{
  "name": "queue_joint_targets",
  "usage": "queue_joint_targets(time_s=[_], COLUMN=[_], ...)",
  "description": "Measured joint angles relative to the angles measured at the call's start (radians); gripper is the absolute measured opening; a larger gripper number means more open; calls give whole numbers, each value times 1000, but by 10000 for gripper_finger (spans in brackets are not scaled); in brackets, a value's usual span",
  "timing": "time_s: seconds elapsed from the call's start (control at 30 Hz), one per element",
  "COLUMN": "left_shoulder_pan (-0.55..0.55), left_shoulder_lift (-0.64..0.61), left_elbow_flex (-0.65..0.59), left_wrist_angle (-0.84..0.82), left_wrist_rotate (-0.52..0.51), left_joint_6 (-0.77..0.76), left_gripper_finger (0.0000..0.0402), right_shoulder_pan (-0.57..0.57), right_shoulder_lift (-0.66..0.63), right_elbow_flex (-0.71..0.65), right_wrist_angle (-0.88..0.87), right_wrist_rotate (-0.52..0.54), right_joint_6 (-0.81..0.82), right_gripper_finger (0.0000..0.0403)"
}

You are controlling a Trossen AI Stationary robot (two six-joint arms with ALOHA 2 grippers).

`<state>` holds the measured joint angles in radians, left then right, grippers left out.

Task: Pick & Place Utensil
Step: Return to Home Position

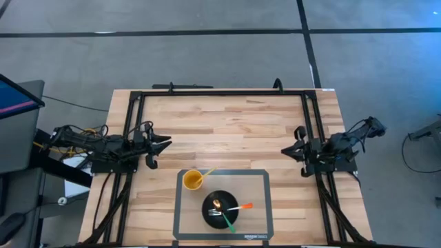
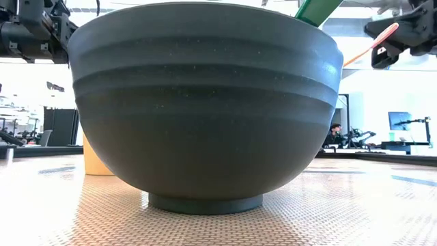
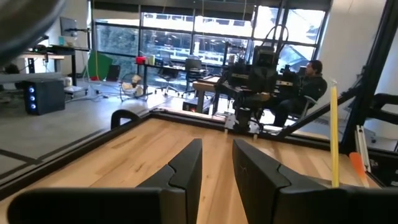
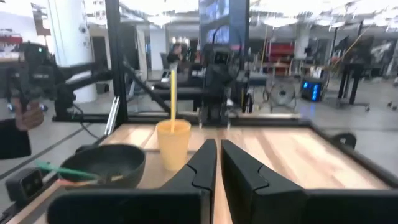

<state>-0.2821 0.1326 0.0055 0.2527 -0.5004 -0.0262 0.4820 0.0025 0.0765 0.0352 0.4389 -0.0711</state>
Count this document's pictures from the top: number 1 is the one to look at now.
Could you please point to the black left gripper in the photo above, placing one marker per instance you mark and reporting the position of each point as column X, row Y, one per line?
column 143, row 143

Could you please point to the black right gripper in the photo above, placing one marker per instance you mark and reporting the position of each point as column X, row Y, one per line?
column 313, row 151

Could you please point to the orange plastic cup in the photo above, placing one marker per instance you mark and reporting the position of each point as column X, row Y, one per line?
column 189, row 179

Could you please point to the yellow chopstick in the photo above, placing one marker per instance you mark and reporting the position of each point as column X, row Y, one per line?
column 208, row 173

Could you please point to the black bowl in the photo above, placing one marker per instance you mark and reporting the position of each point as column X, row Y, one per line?
column 213, row 222

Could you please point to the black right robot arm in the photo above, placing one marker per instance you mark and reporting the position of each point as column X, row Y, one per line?
column 344, row 141

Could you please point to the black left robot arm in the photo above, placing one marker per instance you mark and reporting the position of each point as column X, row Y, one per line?
column 79, row 139

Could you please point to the black-edged clear baking mat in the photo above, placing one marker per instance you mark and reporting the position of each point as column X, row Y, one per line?
column 255, row 193

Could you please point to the black arched hook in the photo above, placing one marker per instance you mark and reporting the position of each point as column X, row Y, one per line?
column 274, row 85

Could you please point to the white tape roll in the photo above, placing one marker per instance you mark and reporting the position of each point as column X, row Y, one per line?
column 59, row 201

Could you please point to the grey metal stand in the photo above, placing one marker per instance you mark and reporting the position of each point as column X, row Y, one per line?
column 427, row 131

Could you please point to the computer monitor with pink stripe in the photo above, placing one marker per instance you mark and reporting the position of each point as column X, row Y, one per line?
column 17, row 98

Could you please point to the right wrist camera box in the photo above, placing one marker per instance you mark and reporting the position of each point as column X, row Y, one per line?
column 300, row 132

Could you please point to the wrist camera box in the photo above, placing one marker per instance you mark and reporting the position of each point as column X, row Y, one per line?
column 151, row 162
column 300, row 132

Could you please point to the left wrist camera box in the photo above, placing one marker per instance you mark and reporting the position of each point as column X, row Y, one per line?
column 151, row 162

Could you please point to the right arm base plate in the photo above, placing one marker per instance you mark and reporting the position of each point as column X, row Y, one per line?
column 341, row 167

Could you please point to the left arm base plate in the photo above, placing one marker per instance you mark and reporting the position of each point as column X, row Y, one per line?
column 113, row 168

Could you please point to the black aluminium table frame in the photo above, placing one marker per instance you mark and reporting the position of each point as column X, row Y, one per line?
column 224, row 93

